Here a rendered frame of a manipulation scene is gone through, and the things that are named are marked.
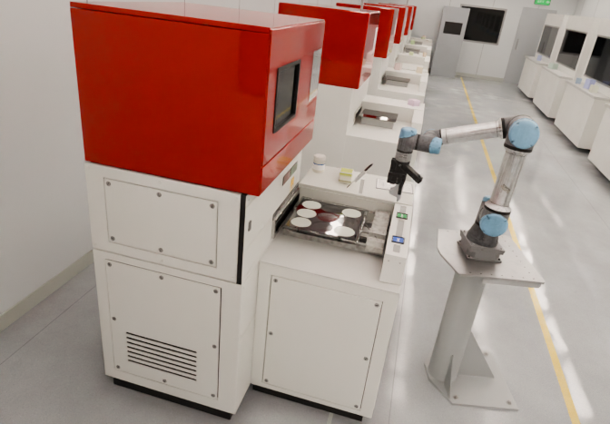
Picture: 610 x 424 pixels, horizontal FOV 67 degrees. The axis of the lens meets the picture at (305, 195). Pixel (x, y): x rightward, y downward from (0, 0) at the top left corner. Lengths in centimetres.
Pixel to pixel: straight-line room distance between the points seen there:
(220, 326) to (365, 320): 64
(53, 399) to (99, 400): 22
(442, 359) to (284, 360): 91
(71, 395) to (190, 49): 182
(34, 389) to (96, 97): 155
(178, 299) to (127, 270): 26
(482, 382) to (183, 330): 171
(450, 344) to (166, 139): 182
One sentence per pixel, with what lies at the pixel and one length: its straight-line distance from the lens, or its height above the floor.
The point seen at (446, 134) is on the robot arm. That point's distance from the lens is 227.
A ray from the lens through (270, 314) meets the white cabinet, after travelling 222.
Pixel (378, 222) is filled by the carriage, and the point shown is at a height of 88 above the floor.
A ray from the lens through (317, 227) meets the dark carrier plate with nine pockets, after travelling 223.
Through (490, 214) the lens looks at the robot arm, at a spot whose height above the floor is 111.
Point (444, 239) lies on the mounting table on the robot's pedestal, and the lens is 254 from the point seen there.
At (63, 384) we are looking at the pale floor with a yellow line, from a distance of 280.
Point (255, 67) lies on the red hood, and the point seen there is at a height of 169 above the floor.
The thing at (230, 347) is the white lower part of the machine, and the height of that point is 48.
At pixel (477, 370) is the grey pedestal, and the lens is 298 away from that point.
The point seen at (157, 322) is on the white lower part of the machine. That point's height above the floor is 51.
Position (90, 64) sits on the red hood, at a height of 161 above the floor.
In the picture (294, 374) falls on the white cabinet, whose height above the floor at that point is 23.
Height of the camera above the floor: 194
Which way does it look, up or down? 24 degrees down
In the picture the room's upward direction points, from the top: 6 degrees clockwise
